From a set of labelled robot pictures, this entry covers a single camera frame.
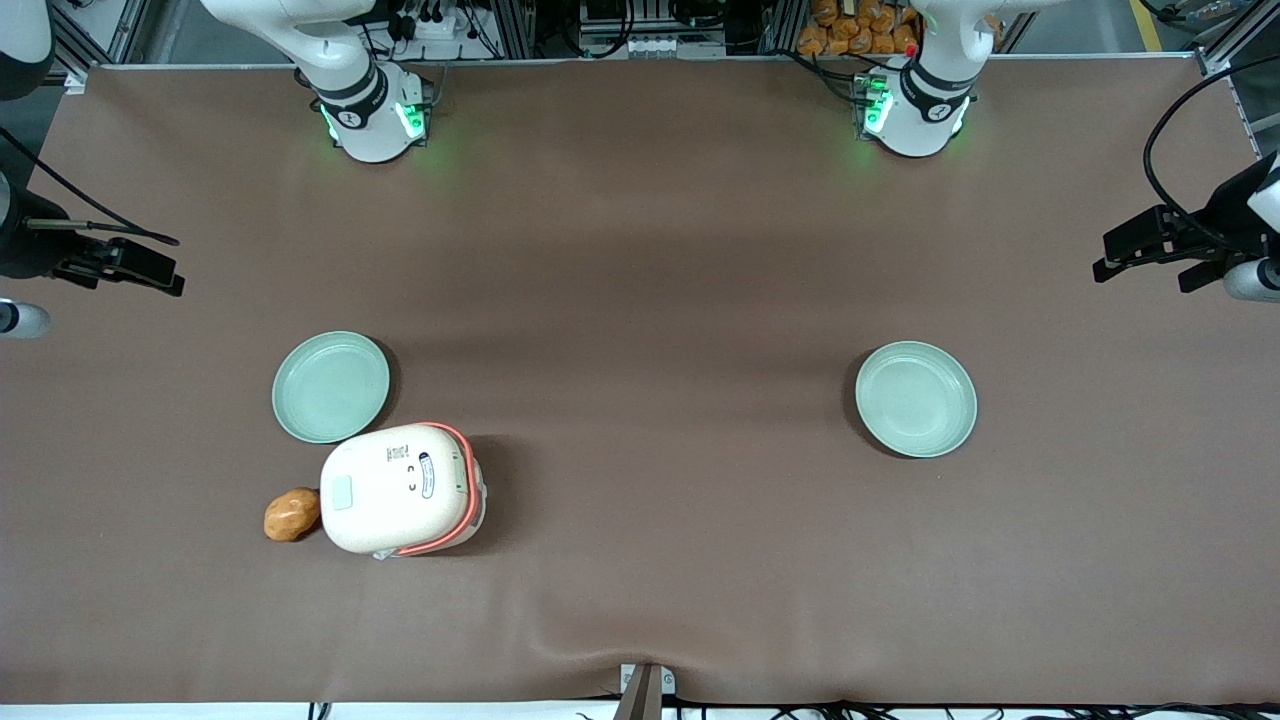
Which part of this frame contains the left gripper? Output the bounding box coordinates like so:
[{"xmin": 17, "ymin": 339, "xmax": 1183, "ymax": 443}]
[{"xmin": 1092, "ymin": 152, "xmax": 1279, "ymax": 293}]

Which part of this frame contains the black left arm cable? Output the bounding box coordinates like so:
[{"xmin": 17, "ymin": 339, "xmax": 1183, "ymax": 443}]
[{"xmin": 1143, "ymin": 55, "xmax": 1280, "ymax": 251}]

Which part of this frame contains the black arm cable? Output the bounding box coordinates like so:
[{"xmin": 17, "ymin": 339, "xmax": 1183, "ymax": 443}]
[
  {"xmin": 1143, "ymin": 55, "xmax": 1280, "ymax": 251},
  {"xmin": 0, "ymin": 128, "xmax": 181, "ymax": 247}
]

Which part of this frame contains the white power strip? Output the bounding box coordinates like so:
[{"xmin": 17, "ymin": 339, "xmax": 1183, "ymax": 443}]
[{"xmin": 398, "ymin": 0, "xmax": 483, "ymax": 43}]

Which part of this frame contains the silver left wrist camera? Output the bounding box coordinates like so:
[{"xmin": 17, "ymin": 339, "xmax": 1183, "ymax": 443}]
[{"xmin": 1223, "ymin": 258, "xmax": 1280, "ymax": 304}]

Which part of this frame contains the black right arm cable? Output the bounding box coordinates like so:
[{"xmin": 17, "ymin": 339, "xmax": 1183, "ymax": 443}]
[{"xmin": 0, "ymin": 128, "xmax": 181, "ymax": 247}]

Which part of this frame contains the pale green plate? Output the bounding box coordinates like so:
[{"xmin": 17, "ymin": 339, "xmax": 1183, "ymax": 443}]
[
  {"xmin": 855, "ymin": 341, "xmax": 978, "ymax": 459},
  {"xmin": 272, "ymin": 331, "xmax": 391, "ymax": 445}
]

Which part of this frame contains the white terminal block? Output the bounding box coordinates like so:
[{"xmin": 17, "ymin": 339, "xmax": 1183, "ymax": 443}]
[{"xmin": 622, "ymin": 34, "xmax": 728, "ymax": 59}]

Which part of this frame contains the brown table mat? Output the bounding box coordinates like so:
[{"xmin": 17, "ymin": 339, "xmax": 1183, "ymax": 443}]
[{"xmin": 0, "ymin": 55, "xmax": 1280, "ymax": 706}]

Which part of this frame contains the bag of orange bread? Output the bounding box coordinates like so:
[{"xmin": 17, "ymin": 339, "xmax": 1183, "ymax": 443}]
[{"xmin": 797, "ymin": 0, "xmax": 921, "ymax": 57}]

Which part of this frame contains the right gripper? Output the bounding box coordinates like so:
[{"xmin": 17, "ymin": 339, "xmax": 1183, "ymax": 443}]
[{"xmin": 0, "ymin": 168, "xmax": 186, "ymax": 297}]

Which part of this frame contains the aluminium frame post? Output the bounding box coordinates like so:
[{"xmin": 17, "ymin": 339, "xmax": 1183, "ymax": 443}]
[
  {"xmin": 1195, "ymin": 0, "xmax": 1280, "ymax": 77},
  {"xmin": 50, "ymin": 0, "xmax": 151, "ymax": 83}
]

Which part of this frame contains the cream rice cooker orange trim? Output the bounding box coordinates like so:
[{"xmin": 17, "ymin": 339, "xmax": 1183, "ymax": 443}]
[{"xmin": 320, "ymin": 422, "xmax": 488, "ymax": 559}]

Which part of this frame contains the grey metal mount bracket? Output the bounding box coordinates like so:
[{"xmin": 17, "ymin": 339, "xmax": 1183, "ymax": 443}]
[{"xmin": 612, "ymin": 662, "xmax": 676, "ymax": 720}]

